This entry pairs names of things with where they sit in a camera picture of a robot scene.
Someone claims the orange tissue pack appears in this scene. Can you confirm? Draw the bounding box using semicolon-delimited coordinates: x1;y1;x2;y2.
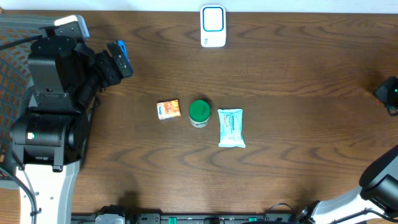
156;100;182;120

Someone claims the green lid white jar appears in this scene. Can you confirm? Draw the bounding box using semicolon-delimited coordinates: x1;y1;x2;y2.
188;100;211;128

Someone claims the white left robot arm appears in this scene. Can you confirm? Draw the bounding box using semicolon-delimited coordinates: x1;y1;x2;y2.
6;35;133;223

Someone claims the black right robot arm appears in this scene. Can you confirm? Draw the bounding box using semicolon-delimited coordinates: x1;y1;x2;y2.
296;146;397;224

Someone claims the white barcode scanner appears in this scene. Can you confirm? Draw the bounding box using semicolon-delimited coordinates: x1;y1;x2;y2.
200;5;226;48

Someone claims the grey plastic basket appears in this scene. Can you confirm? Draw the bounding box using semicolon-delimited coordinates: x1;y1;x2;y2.
1;14;58;172

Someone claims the light green wet wipes pack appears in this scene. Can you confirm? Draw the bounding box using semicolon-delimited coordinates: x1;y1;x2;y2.
218;108;246;148

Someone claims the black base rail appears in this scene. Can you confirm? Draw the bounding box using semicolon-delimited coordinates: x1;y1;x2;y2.
71;205;297;224

